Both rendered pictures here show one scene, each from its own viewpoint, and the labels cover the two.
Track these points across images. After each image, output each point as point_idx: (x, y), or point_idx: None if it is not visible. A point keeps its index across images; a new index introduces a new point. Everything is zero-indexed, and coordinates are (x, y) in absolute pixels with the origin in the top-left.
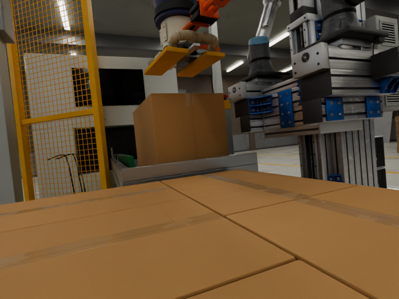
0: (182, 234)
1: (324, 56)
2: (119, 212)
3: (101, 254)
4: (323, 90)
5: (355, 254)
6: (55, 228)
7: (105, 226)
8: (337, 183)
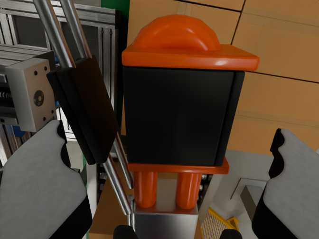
0: (273, 2)
1: (32, 62)
2: (269, 70)
3: (307, 7)
4: (51, 63)
5: None
6: (303, 67)
7: (287, 47)
8: (133, 9)
